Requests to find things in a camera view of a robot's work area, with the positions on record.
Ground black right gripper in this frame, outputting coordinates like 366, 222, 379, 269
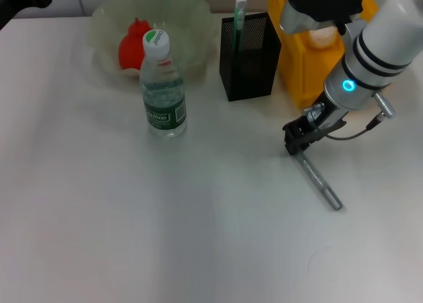
282, 93, 348, 157

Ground grey marker pen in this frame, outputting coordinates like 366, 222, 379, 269
295, 152, 344, 212

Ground white paper ball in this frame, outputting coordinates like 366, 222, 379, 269
309, 27, 336, 48

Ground green utility knife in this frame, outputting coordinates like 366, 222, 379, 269
233, 0, 248, 53

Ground clear green-label water bottle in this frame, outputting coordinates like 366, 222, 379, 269
138, 29, 188, 140

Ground orange toy fruit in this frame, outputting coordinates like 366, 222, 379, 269
118, 17, 156, 71

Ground black mesh pen holder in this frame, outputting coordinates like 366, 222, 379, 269
219, 12, 283, 103

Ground translucent green fruit bowl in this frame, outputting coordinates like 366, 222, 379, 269
87, 0, 212, 81

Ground yellow plastic bin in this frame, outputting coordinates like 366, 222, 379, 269
268, 0, 379, 110

